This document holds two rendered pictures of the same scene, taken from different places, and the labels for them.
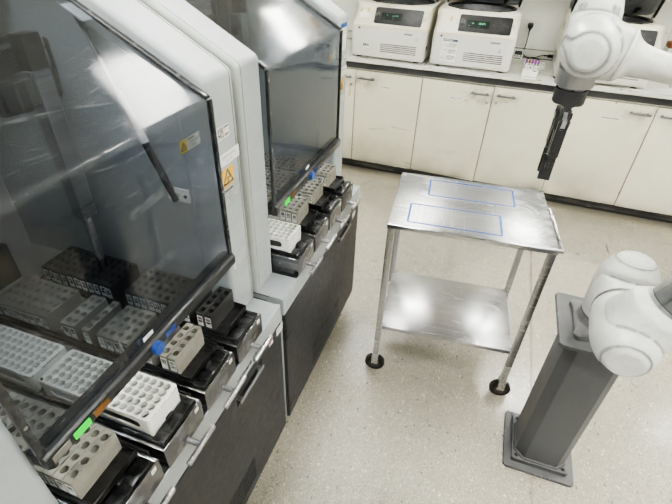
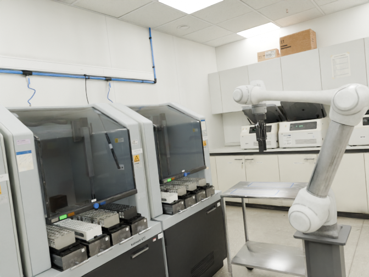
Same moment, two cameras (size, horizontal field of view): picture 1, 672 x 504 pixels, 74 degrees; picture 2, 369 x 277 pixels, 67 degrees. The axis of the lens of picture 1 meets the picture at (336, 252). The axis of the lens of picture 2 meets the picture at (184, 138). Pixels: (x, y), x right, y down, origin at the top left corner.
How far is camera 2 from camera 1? 1.03 m
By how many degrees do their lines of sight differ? 38
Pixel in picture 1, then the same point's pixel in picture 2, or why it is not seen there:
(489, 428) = not seen: outside the picture
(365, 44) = (246, 143)
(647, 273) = not seen: hidden behind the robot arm
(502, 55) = (316, 138)
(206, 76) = (128, 123)
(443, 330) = (266, 264)
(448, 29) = (284, 131)
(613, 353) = (291, 216)
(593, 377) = (324, 261)
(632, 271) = not seen: hidden behind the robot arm
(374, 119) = (257, 179)
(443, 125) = (294, 178)
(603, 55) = (240, 94)
